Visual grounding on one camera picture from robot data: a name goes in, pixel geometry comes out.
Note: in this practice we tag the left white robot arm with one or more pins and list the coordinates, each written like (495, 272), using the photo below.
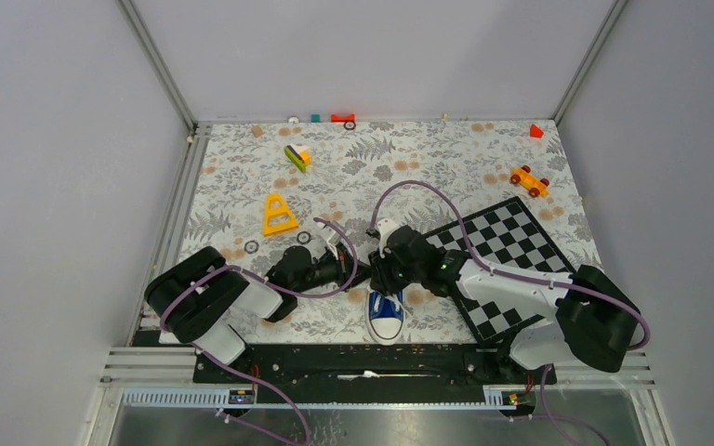
(192, 297)

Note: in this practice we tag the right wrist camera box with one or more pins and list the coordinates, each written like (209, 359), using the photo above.
(382, 231)

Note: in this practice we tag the white shoelace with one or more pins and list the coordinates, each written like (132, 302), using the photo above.
(385, 306)

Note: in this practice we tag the yellow plastic triangle toy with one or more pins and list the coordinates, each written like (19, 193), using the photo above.
(278, 217)

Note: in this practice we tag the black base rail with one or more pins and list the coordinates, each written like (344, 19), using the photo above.
(373, 374)

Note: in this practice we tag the blue canvas sneaker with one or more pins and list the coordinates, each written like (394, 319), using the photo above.
(385, 331)

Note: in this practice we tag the red triangular block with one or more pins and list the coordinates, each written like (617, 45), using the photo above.
(535, 131)

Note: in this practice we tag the stacked toy bricks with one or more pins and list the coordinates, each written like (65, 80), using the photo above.
(299, 156)

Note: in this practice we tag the floral patterned mat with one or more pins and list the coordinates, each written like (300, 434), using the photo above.
(421, 174)

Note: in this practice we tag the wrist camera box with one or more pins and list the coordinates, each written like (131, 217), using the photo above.
(331, 236)
(382, 231)

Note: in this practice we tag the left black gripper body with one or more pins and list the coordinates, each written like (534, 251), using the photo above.
(327, 269)

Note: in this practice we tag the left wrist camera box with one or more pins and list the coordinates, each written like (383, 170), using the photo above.
(331, 236)

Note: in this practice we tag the red block at wall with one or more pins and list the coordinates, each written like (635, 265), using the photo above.
(336, 118)

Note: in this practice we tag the orange toy car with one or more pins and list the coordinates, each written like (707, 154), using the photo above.
(535, 186)

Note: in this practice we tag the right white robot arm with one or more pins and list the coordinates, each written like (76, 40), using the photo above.
(594, 322)

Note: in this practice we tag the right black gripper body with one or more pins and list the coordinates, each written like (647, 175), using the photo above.
(393, 276)

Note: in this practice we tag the black white chessboard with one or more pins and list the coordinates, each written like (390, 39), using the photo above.
(508, 238)

